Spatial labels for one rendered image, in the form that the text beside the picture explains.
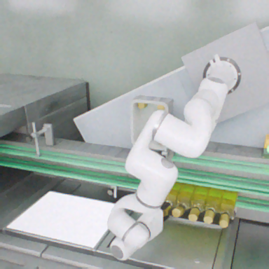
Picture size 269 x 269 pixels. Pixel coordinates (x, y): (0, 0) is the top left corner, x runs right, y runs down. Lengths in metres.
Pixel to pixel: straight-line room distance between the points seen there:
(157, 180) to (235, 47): 0.72
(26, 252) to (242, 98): 1.05
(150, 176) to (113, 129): 0.86
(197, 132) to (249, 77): 0.59
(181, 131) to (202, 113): 0.08
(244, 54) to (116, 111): 0.66
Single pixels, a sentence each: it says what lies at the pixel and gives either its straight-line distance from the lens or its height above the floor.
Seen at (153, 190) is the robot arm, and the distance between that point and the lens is 0.90.
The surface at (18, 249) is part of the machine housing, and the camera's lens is 1.43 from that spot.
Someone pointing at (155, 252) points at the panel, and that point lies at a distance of 1.31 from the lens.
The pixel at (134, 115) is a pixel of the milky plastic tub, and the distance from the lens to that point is 1.56.
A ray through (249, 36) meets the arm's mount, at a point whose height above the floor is 0.80.
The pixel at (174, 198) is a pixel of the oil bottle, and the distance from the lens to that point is 1.35.
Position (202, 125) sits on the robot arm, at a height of 1.36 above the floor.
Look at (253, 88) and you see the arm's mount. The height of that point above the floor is 0.79.
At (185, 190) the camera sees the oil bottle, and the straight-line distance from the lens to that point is 1.39.
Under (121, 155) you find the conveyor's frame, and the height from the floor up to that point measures 0.85.
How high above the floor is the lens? 2.20
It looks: 60 degrees down
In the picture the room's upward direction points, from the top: 145 degrees counter-clockwise
